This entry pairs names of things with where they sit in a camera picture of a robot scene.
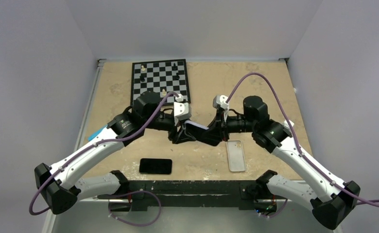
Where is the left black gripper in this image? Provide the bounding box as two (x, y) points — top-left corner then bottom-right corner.
(143, 112), (196, 143)

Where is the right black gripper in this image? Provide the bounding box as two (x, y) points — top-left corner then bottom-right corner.
(201, 108), (257, 141)

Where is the white phone case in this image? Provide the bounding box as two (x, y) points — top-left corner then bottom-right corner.
(226, 140), (246, 172)

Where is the phone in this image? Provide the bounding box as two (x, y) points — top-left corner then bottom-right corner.
(139, 158), (172, 175)
(184, 120), (209, 140)

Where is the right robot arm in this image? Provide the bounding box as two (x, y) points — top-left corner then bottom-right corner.
(199, 95), (361, 230)

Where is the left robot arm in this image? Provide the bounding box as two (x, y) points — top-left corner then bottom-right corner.
(29, 91), (191, 216)

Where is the black white chessboard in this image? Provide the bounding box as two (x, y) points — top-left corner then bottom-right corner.
(130, 59), (191, 104)

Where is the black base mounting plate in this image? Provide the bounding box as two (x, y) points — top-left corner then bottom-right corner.
(98, 180), (285, 215)

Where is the black chess piece back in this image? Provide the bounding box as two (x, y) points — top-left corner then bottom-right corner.
(172, 63), (178, 71)

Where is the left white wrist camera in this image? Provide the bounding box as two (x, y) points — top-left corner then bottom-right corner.
(173, 94), (191, 126)

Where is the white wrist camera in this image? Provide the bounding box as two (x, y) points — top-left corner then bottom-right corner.
(212, 95), (229, 120)
(173, 94), (191, 126)

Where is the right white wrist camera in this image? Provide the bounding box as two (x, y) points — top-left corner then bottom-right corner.
(212, 95), (229, 120)

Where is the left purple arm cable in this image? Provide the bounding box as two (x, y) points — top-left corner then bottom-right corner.
(28, 91), (180, 216)

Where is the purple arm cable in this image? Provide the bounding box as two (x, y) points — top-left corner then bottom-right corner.
(226, 72), (379, 206)
(28, 91), (180, 216)

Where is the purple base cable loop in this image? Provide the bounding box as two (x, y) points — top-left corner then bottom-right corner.
(107, 188), (164, 228)

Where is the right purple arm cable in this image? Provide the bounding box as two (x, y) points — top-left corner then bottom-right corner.
(226, 72), (379, 206)

